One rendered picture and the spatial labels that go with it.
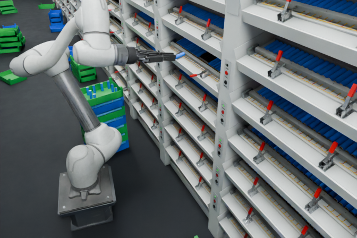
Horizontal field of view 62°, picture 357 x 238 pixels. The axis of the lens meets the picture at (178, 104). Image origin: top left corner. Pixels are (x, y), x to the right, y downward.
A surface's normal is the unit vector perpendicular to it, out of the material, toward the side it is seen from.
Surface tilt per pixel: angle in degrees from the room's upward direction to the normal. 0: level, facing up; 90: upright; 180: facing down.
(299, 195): 19
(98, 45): 59
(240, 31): 90
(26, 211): 0
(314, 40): 109
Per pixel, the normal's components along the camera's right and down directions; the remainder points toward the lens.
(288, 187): -0.29, -0.73
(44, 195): 0.00, -0.86
